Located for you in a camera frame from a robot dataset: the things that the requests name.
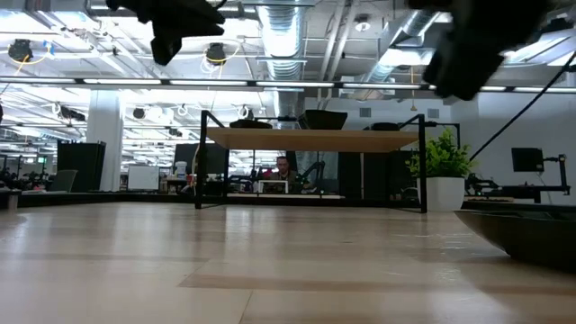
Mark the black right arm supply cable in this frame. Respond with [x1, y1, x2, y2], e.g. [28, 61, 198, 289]
[469, 49, 576, 163]

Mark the black partition cabinet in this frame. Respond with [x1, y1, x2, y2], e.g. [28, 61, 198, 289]
[57, 141, 107, 194]

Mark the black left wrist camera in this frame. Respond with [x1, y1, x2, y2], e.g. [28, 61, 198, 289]
[149, 34, 184, 68]

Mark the white building column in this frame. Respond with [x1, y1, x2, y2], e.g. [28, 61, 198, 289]
[86, 89, 125, 193]

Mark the small black monitor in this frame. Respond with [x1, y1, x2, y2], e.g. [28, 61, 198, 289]
[510, 147, 545, 174]

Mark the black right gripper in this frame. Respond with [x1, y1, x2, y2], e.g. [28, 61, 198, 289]
[407, 0, 548, 103]

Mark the long ceiling light strip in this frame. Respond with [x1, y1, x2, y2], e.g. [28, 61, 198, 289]
[0, 76, 576, 94]

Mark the grey office chair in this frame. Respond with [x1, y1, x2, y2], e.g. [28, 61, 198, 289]
[48, 169, 79, 194]

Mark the black office desk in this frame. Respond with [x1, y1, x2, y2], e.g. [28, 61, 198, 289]
[499, 184, 572, 203]

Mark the wooden shelf with black legs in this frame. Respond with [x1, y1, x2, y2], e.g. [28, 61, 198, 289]
[193, 110, 428, 215]

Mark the green plant in white pot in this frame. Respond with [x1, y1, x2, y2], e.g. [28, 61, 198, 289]
[406, 128, 473, 212]

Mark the yellow hanging cord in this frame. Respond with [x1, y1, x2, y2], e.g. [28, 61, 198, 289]
[409, 66, 417, 113]

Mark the white board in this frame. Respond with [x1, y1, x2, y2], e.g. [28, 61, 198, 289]
[127, 164, 160, 192]

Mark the group of black trays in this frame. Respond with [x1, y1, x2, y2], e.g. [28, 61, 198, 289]
[17, 192, 427, 210]

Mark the bright ceiling light panel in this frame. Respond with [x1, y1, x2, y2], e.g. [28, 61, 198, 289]
[380, 48, 436, 69]

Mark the black ceiling camera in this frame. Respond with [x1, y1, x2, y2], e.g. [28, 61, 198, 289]
[7, 39, 34, 63]

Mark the black ceiling device yellow cable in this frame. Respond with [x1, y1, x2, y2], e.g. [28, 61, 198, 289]
[205, 42, 228, 67]

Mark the black teardrop mini plate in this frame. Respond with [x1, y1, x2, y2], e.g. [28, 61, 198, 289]
[363, 121, 407, 132]

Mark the wide silver air duct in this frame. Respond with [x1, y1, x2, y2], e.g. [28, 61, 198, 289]
[256, 0, 311, 118]

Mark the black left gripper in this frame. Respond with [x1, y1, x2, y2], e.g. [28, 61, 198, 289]
[105, 0, 227, 40]

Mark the large black monitor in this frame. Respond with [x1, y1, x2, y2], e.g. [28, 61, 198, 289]
[174, 143, 229, 176]

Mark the person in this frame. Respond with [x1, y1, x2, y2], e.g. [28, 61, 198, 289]
[268, 155, 298, 194]

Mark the black square tray stack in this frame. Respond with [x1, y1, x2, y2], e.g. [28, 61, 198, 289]
[303, 116, 346, 131]
[297, 109, 349, 118]

